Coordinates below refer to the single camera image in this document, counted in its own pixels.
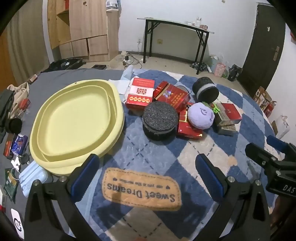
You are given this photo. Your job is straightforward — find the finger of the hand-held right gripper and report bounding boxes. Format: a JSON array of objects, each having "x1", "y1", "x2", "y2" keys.
[
  {"x1": 245, "y1": 142, "x2": 281, "y2": 173},
  {"x1": 266, "y1": 135, "x2": 289, "y2": 154}
]

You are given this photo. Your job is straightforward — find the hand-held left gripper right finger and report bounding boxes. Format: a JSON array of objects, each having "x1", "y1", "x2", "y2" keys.
[{"x1": 195, "y1": 153, "x2": 271, "y2": 241}]

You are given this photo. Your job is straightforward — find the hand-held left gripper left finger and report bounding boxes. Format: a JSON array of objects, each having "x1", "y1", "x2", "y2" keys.
[{"x1": 24, "y1": 153, "x2": 101, "y2": 241}]

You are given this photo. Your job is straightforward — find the red and silver cigarette pack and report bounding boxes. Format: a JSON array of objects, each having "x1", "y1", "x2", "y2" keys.
[{"x1": 214, "y1": 103, "x2": 242, "y2": 127}]

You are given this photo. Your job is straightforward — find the red gold-edged box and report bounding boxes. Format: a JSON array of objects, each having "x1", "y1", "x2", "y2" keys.
[{"x1": 177, "y1": 102, "x2": 204, "y2": 139}]

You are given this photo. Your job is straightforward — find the yellow collapsible basin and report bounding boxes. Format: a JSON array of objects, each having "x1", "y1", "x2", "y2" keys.
[{"x1": 29, "y1": 79, "x2": 125, "y2": 176}]

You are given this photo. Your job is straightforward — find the purple plush ball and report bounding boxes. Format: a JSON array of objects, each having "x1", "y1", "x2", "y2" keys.
[{"x1": 187, "y1": 102, "x2": 216, "y2": 129}]

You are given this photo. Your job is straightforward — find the black foam disc grey band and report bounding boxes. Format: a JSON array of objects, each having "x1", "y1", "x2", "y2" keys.
[{"x1": 192, "y1": 76, "x2": 219, "y2": 104}]

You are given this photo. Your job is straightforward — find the glossy red box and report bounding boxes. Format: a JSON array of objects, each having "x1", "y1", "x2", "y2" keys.
[{"x1": 162, "y1": 84, "x2": 190, "y2": 112}]

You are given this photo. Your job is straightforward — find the red box white panel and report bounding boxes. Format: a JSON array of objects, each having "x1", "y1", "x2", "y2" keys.
[{"x1": 125, "y1": 77, "x2": 155, "y2": 109}]

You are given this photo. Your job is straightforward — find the white plastic bag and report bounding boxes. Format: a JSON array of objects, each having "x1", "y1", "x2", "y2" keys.
[{"x1": 276, "y1": 115, "x2": 292, "y2": 139}]

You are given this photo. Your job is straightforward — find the cardboard boxes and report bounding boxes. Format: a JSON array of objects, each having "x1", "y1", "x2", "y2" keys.
[{"x1": 253, "y1": 86, "x2": 277, "y2": 117}]

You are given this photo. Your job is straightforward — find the blue plaid blanket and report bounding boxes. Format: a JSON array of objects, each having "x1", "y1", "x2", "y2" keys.
[{"x1": 76, "y1": 69, "x2": 281, "y2": 241}]

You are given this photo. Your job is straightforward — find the light blue power bank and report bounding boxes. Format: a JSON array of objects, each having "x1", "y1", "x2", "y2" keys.
[{"x1": 18, "y1": 161, "x2": 53, "y2": 197}]

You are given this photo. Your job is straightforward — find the black key bunch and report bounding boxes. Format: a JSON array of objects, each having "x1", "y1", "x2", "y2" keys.
[{"x1": 10, "y1": 153, "x2": 30, "y2": 167}]

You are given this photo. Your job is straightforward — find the blue snack wrapper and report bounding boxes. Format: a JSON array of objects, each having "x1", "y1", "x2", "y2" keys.
[{"x1": 11, "y1": 134, "x2": 28, "y2": 156}]

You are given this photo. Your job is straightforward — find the green foil packet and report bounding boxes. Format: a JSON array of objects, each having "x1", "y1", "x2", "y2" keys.
[{"x1": 3, "y1": 168, "x2": 20, "y2": 200}]

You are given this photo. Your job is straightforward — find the white card black logo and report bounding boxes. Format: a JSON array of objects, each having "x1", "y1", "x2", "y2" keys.
[{"x1": 10, "y1": 208, "x2": 25, "y2": 240}]

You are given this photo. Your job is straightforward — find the black bag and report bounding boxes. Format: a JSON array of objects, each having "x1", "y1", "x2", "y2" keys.
[{"x1": 228, "y1": 64, "x2": 242, "y2": 81}]

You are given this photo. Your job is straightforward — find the dark red box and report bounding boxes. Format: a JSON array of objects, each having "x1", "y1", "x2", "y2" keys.
[{"x1": 3, "y1": 133, "x2": 15, "y2": 158}]

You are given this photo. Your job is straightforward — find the black round cylinder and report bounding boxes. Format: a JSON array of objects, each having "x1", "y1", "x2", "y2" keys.
[{"x1": 8, "y1": 118, "x2": 23, "y2": 133}]

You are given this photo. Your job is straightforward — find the pink bag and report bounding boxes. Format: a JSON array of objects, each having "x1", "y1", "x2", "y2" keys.
[{"x1": 214, "y1": 62, "x2": 226, "y2": 77}]

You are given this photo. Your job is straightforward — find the dark door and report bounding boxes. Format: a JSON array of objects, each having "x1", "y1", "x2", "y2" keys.
[{"x1": 237, "y1": 3, "x2": 286, "y2": 98}]

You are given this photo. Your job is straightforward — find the beige cloth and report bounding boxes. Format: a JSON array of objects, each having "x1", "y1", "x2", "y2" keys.
[{"x1": 6, "y1": 82, "x2": 30, "y2": 116}]

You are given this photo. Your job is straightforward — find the white plastic sheet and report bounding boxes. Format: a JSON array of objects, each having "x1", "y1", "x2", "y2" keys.
[{"x1": 109, "y1": 65, "x2": 141, "y2": 102}]

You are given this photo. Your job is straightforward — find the black tool case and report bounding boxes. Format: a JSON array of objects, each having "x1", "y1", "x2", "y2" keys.
[{"x1": 43, "y1": 58, "x2": 86, "y2": 73}]

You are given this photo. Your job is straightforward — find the brown wooden door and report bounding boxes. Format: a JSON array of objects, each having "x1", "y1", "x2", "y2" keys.
[{"x1": 0, "y1": 35, "x2": 18, "y2": 91}]

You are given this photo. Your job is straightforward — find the black folding table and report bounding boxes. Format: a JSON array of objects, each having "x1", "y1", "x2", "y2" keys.
[{"x1": 137, "y1": 17, "x2": 215, "y2": 75}]

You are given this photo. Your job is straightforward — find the wooden cabinet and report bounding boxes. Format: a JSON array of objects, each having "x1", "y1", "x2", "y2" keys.
[{"x1": 47, "y1": 0, "x2": 119, "y2": 62}]

